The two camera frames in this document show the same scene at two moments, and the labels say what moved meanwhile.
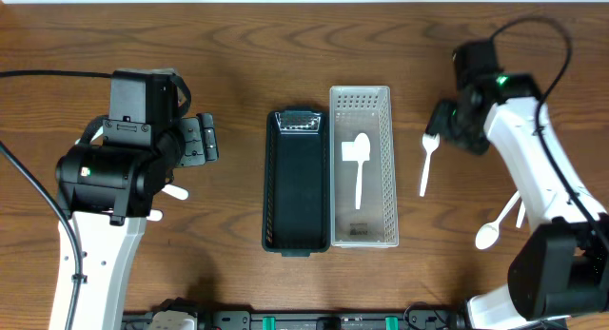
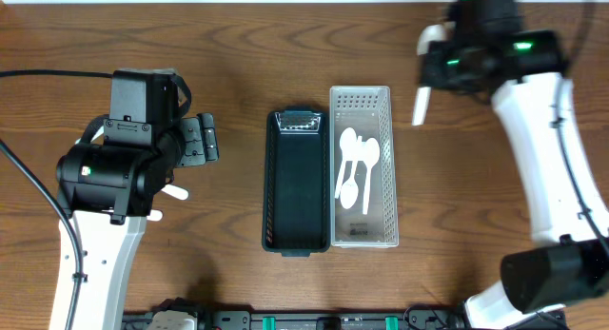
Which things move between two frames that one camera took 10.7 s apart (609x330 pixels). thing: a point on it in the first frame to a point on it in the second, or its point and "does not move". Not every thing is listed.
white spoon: (488, 234) to (349, 194)
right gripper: (442, 119) to (432, 64)
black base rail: (413, 320) does not move
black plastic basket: (296, 182) does not move
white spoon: (362, 154) to (372, 156)
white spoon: (430, 143) to (347, 141)
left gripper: (195, 141) does not move
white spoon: (520, 215) to (430, 33)
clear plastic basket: (363, 183) does not move
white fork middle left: (175, 191) does not move
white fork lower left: (155, 215) does not move
